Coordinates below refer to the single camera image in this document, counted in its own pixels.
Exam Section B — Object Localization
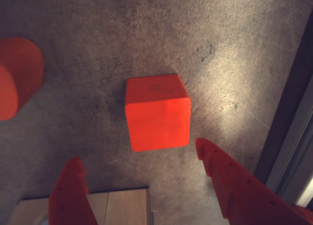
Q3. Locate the red wooden cube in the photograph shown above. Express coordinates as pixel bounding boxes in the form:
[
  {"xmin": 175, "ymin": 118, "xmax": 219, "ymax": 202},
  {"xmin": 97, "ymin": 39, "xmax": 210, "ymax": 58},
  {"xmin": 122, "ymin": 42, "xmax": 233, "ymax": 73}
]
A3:
[{"xmin": 124, "ymin": 73, "xmax": 192, "ymax": 153}]

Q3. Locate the aluminium profile rail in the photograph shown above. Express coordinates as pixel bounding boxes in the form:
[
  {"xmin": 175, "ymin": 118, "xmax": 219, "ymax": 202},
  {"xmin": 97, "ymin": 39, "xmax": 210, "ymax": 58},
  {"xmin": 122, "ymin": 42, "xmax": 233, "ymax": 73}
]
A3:
[{"xmin": 254, "ymin": 70, "xmax": 313, "ymax": 209}]

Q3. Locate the wooden shape sorter box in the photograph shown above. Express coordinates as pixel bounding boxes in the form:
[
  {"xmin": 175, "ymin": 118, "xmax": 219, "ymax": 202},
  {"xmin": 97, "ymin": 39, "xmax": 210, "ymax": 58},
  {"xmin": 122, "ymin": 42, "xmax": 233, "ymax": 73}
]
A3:
[{"xmin": 6, "ymin": 187, "xmax": 154, "ymax": 225}]

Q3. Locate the orange rounded triangle block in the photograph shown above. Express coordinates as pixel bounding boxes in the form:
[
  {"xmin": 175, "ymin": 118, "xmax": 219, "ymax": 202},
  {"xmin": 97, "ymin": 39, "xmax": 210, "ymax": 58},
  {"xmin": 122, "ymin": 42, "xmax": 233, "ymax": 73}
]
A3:
[{"xmin": 0, "ymin": 37, "xmax": 45, "ymax": 121}]

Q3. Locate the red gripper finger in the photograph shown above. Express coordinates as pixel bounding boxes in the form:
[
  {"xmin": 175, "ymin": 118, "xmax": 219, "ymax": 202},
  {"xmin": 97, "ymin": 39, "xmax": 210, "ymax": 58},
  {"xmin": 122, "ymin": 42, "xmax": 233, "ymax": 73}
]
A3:
[
  {"xmin": 47, "ymin": 156, "xmax": 99, "ymax": 225},
  {"xmin": 195, "ymin": 137, "xmax": 313, "ymax": 225}
]

